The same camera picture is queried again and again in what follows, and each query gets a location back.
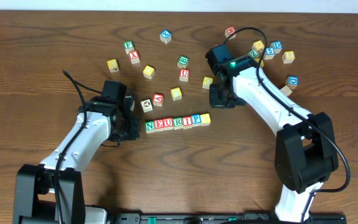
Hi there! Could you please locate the green Z block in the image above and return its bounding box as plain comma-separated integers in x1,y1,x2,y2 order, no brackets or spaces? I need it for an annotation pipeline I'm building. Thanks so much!
248,49,260,58

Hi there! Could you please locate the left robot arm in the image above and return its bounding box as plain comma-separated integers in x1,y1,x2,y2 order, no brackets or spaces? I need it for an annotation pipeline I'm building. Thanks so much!
13,80,139,223

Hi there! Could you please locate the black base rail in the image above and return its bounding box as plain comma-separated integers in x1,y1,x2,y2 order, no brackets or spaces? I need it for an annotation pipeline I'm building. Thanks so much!
103,212,347,224

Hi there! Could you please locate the blue d block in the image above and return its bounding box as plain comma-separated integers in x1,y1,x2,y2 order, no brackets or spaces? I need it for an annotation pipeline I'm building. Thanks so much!
286,76,299,90
270,41,283,54

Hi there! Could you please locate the green R block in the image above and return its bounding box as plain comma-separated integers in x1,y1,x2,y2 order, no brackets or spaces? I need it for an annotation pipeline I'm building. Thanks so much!
173,117,184,129

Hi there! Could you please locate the blue 5 block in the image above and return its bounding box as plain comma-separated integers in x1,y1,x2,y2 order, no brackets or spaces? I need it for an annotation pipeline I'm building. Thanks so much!
263,47,275,60

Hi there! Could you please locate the blue P block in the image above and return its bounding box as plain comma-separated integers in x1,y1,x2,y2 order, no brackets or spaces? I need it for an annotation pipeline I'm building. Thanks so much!
191,114,202,127

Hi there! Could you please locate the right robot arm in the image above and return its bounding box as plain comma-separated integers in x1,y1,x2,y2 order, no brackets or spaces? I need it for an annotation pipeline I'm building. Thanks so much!
205,44,339,222

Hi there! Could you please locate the green B block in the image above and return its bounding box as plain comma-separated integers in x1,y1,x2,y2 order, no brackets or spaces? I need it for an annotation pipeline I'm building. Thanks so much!
177,55,189,69

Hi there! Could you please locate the red A block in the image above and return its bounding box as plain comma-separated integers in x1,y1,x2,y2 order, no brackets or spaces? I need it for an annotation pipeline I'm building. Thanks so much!
153,93,164,106

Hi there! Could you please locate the green N block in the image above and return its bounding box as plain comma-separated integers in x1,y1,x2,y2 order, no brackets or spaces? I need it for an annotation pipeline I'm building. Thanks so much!
144,121,156,134

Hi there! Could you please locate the white block right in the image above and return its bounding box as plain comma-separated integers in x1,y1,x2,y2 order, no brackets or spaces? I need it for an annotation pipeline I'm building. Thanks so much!
280,86,293,96

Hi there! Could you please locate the plain yellow block centre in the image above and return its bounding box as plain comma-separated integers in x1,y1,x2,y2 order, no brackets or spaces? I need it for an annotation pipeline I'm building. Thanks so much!
202,77,214,90

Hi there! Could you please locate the blue X block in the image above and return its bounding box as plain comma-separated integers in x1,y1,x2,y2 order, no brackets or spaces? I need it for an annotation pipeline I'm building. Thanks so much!
159,30,172,44

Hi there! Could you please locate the yellow 8 block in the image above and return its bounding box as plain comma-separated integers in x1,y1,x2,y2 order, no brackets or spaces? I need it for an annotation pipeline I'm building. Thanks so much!
282,51,296,64

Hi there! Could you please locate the yellow block beside E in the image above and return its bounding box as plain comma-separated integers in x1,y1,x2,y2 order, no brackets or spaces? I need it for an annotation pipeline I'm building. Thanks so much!
171,87,182,101

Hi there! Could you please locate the red I block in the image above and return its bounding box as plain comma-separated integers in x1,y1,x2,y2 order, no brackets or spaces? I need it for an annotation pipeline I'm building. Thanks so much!
182,116,193,129

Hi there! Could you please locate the green F block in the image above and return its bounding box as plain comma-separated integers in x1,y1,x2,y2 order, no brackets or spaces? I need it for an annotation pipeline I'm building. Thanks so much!
123,40,134,54

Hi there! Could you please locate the red Y block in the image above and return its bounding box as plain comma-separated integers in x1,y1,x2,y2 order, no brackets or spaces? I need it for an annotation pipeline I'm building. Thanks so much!
128,50,140,64

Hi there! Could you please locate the yellow block below Z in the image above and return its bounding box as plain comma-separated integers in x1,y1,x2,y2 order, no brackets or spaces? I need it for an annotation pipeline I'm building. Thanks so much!
255,58,264,68

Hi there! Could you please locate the blue D block lower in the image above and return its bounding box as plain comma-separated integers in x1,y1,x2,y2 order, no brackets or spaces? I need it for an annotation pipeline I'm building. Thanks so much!
286,76,299,90

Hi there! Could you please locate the blue D block upper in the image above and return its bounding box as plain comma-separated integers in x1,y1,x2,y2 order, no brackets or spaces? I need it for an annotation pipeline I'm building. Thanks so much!
270,41,283,54

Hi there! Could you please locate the yellow O block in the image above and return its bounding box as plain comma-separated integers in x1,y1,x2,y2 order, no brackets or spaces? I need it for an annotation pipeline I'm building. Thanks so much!
143,65,155,79

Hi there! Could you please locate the white soccer ball block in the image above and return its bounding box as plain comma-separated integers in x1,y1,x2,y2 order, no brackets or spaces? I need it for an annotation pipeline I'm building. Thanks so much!
141,99,153,113

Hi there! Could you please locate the red E block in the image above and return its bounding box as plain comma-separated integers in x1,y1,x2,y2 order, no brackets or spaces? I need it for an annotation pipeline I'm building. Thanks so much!
154,119,164,132

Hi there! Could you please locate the red u block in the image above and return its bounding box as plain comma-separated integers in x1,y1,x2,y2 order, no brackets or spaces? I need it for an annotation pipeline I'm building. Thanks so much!
163,118,174,130
179,68,190,82

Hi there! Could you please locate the red block top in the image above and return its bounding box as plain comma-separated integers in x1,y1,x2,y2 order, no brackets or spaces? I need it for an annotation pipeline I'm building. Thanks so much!
225,26,236,40

